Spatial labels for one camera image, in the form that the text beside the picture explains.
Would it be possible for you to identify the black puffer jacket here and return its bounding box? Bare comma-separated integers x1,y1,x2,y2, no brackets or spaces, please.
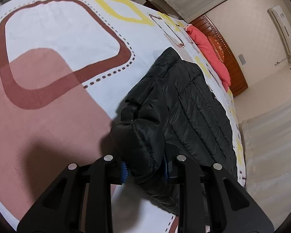
111,48,237,215

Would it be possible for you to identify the right beige curtain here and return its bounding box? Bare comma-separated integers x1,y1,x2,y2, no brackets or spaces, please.
240,100,291,228

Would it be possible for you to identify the wooden headboard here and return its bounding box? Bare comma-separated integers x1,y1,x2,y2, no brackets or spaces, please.
190,14,248,97

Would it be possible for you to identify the patterned white bed sheet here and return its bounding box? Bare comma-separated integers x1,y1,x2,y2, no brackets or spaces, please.
0,0,246,229

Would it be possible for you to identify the pink folded quilt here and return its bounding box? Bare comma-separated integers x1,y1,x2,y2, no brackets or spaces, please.
184,24,231,91

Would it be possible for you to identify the orange patterned pillow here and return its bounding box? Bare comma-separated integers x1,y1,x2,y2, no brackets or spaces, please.
208,36,224,63

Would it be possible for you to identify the wall switch panel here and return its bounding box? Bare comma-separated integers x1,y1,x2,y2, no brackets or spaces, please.
238,54,247,65

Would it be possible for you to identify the white wall air conditioner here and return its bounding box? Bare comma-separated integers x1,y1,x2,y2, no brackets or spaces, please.
268,5,291,56

